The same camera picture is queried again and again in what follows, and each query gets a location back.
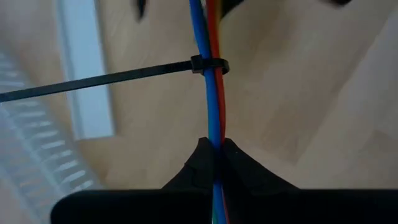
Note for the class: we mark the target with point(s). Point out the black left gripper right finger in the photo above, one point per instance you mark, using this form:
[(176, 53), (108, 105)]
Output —
[(280, 208)]

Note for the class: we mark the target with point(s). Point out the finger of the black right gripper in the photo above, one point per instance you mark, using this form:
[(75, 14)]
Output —
[(141, 7), (228, 5)]

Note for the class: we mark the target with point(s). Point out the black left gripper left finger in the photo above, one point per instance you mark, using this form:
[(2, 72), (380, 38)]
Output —
[(155, 208)]

